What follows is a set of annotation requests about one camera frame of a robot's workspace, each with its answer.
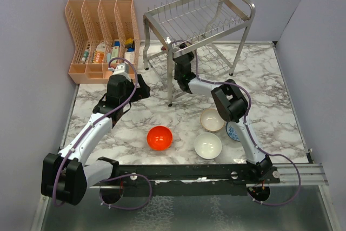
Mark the black bowl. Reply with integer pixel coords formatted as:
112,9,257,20
175,42,189,56

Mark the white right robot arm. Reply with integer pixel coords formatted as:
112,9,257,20
174,52,272,183

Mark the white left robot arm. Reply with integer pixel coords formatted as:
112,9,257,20
41,58,150,206

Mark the cream bottle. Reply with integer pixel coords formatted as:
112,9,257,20
124,48,135,65

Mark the white blue tube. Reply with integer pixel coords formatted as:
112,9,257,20
111,41,120,59

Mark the orange white packet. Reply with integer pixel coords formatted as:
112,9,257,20
93,42,106,64

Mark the small green white tube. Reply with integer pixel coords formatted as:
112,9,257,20
81,49,90,64

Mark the beige speckled bowl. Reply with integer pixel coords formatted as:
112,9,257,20
200,108,225,132

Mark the peach plastic file organizer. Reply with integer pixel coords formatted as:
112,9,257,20
65,0,140,84

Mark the red bowl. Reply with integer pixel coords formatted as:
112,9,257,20
147,126,173,151

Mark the blue and white bowl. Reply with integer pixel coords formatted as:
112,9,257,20
225,122,240,142

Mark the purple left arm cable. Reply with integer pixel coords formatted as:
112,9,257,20
53,55,154,211

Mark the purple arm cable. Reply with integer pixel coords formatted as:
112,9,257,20
184,47,303,207
53,55,154,211

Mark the steel wire dish rack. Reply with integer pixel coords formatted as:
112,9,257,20
143,0,256,106

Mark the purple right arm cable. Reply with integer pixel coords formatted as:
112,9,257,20
184,47,303,207

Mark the black aluminium frame rail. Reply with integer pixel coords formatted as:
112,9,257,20
43,157,328,198

